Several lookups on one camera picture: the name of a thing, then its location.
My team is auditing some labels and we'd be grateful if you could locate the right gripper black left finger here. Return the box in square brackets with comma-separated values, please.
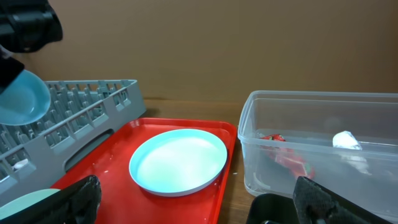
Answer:
[1, 175, 101, 224]

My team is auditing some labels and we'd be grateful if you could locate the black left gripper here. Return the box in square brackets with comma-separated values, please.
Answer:
[0, 0, 63, 93]

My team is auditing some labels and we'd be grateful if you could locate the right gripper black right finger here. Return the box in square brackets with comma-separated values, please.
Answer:
[292, 177, 391, 224]

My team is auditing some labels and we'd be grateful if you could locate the light blue bowl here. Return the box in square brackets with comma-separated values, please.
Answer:
[1, 70, 51, 126]

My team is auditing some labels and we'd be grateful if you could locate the light green bowl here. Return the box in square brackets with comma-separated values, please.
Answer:
[1, 189, 60, 220]

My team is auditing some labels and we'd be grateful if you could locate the red snack wrapper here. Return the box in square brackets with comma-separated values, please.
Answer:
[260, 146, 315, 179]

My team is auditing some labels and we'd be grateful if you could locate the white napkin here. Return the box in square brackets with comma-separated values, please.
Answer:
[332, 131, 371, 175]

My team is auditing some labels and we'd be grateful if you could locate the light blue plate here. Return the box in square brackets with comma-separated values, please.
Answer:
[129, 129, 228, 197]

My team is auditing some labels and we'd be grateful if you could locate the white plastic spoon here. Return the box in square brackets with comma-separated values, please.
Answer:
[12, 159, 29, 170]

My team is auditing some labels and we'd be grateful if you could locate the grey dishwasher rack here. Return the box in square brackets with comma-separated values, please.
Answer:
[1, 80, 146, 205]

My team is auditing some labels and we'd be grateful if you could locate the red plastic tray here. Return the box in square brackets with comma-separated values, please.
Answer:
[53, 118, 237, 224]

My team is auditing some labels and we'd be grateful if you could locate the black plastic tray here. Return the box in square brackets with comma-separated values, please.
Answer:
[246, 194, 299, 224]

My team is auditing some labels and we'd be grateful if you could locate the clear plastic bin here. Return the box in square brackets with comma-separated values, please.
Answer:
[238, 90, 397, 223]

